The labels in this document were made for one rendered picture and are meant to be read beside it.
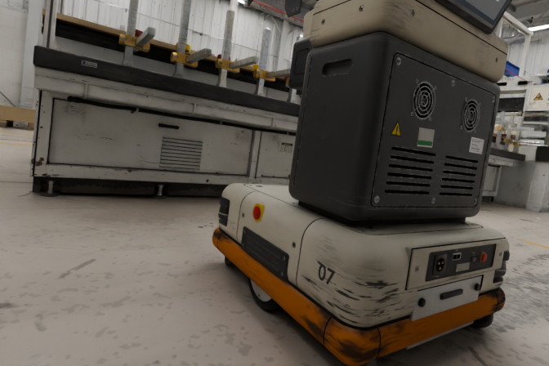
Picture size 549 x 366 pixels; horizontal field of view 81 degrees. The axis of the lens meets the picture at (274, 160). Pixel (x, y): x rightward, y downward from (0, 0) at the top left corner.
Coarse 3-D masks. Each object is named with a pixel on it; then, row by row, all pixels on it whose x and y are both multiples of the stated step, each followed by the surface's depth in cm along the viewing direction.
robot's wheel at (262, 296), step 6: (252, 282) 88; (252, 288) 88; (258, 288) 85; (252, 294) 88; (258, 294) 85; (264, 294) 83; (258, 300) 85; (264, 300) 83; (270, 300) 80; (264, 306) 83; (270, 306) 80; (276, 306) 79
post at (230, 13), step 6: (228, 12) 181; (228, 18) 180; (228, 24) 181; (228, 30) 181; (228, 36) 182; (228, 42) 182; (222, 48) 184; (228, 48) 183; (222, 54) 183; (228, 54) 183; (222, 72) 183; (222, 78) 183
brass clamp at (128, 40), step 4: (120, 36) 153; (124, 36) 154; (128, 36) 154; (132, 36) 155; (120, 40) 153; (124, 40) 153; (128, 40) 154; (132, 40) 155; (120, 44) 155; (124, 44) 154; (128, 44) 155; (132, 44) 156; (148, 44) 159; (136, 48) 159; (140, 48) 158; (144, 48) 158; (148, 48) 160
